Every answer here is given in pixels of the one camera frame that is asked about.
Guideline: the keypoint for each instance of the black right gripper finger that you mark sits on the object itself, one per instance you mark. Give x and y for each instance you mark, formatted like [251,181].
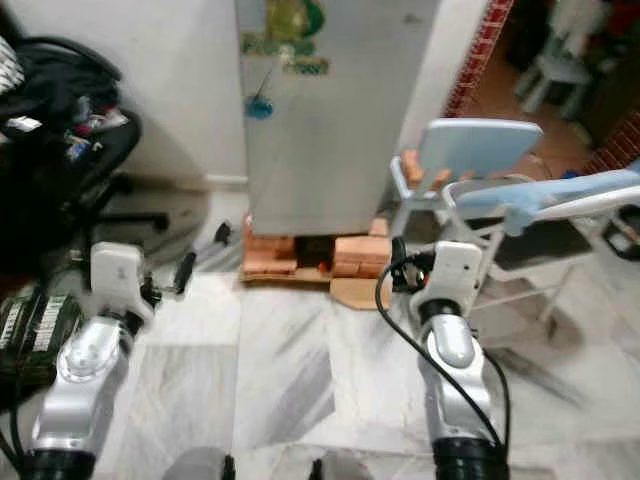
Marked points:
[397,251]

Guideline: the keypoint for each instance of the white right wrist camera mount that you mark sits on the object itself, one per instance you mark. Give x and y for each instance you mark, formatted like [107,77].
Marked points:
[453,270]

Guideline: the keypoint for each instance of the blue fridge magnet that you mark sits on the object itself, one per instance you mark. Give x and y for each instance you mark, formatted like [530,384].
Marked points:
[259,106]

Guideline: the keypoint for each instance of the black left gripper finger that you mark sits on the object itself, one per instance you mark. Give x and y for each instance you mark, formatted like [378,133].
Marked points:
[185,273]

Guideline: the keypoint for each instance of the green fridge sticker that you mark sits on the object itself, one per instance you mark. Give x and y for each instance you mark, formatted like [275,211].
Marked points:
[295,18]

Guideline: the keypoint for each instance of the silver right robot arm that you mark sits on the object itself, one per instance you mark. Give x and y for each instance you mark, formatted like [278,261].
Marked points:
[455,345]

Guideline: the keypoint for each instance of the light blue high chair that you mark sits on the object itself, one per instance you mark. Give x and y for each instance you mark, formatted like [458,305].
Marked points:
[485,148]

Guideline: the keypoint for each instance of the silver left robot leg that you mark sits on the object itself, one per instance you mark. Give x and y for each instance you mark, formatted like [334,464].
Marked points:
[195,466]

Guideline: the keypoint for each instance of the black office chair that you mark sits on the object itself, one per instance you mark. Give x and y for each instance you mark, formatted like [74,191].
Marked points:
[50,170]

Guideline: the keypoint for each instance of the silver right robot leg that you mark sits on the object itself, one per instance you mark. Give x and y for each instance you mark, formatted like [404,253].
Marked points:
[350,468]

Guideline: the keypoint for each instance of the orange brick stack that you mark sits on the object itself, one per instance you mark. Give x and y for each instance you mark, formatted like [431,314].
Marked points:
[362,258]
[268,258]

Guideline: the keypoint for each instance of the small white plastic chair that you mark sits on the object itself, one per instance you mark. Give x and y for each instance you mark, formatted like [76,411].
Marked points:
[555,70]

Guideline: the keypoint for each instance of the brown cardboard piece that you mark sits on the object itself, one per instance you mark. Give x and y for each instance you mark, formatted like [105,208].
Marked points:
[360,293]

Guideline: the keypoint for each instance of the striped white cloth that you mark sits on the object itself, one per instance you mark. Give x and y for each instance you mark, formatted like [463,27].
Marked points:
[10,68]

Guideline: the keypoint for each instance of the black chair caster wheel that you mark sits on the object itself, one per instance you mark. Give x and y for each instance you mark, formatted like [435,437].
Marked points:
[222,234]

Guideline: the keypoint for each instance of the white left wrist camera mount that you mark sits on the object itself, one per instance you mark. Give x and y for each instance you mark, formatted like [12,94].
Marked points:
[120,275]

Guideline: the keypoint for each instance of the grey fridge door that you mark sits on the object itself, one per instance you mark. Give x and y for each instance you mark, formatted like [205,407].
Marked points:
[360,180]

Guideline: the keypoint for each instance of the silver robot leg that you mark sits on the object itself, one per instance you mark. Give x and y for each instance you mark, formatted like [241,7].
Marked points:
[350,468]
[195,466]

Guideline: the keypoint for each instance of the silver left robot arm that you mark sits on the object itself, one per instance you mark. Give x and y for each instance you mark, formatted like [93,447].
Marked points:
[75,385]

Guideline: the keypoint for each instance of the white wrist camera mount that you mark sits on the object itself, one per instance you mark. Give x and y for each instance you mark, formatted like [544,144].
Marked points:
[120,275]
[453,270]

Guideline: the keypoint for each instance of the grey fridge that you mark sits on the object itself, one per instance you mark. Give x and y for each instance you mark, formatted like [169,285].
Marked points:
[340,150]

